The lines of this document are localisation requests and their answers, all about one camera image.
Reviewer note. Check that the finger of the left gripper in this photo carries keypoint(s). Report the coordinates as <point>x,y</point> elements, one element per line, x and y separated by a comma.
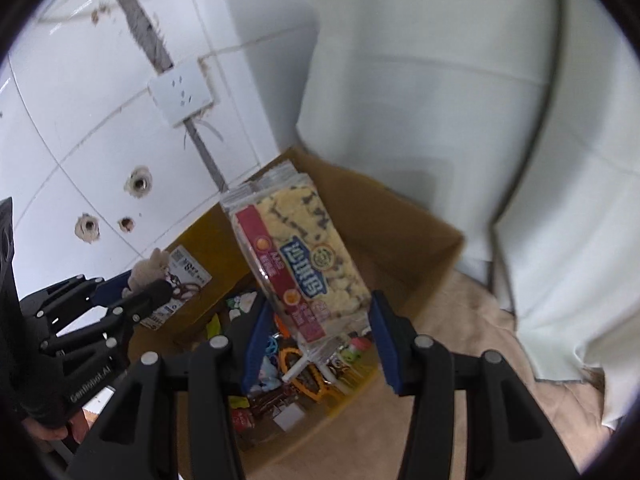
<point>110,291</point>
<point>142,304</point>

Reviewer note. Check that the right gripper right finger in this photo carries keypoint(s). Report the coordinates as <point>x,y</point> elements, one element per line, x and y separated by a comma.
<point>508,436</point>

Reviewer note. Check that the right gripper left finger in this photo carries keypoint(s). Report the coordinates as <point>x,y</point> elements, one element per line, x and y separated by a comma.
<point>135,436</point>

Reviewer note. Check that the beige plush toy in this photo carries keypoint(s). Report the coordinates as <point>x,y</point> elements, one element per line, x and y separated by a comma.
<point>146,272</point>

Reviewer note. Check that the blue plush keychain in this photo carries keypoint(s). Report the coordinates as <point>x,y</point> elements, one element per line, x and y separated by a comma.
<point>269,373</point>

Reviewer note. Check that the cookie snack packet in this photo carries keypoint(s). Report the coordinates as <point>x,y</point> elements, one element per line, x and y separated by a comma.
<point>290,242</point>

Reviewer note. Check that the white plastic clip tool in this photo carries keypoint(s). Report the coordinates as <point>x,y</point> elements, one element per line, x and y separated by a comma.
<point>304,362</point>

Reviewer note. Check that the red green plush keychain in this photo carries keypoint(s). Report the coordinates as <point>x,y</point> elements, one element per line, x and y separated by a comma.
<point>349,355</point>

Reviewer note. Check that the person's left hand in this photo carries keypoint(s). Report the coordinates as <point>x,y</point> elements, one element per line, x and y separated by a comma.
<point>77,427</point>

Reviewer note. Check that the white shipping label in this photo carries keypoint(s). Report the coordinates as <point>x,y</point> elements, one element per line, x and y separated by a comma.
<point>188,279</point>

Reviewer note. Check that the green yellow snack packet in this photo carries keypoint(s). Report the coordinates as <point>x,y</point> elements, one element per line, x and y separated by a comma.
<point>213,327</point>

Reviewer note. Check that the red small packet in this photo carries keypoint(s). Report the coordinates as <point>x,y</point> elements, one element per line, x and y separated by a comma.
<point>242,420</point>

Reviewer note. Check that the white small box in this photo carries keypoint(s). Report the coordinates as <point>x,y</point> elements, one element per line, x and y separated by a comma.
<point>289,417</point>

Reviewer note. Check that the brown cardboard box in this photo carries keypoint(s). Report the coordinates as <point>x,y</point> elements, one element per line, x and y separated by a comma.
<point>399,248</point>

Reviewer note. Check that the white curtain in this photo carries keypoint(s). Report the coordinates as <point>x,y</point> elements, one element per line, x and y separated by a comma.
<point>516,121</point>

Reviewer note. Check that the white wall socket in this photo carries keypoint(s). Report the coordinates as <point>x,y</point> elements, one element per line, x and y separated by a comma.
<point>182,92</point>

